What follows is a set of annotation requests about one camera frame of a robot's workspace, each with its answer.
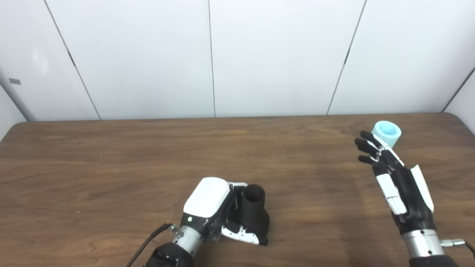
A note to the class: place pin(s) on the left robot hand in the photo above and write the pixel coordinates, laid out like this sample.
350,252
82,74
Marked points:
207,198

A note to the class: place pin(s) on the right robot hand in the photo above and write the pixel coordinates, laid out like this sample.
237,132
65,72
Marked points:
406,193

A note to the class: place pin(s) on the black nozzle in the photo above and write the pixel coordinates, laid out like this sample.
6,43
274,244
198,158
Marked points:
256,215

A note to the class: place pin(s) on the light blue cylinder cup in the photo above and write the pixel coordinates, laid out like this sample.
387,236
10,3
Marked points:
387,130

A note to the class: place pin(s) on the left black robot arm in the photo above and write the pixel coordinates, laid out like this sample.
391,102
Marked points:
174,248

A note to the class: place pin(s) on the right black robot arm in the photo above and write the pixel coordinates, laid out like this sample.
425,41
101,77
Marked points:
426,248

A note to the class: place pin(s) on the small grey wall label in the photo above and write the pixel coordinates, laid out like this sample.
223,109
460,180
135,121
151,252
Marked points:
15,81

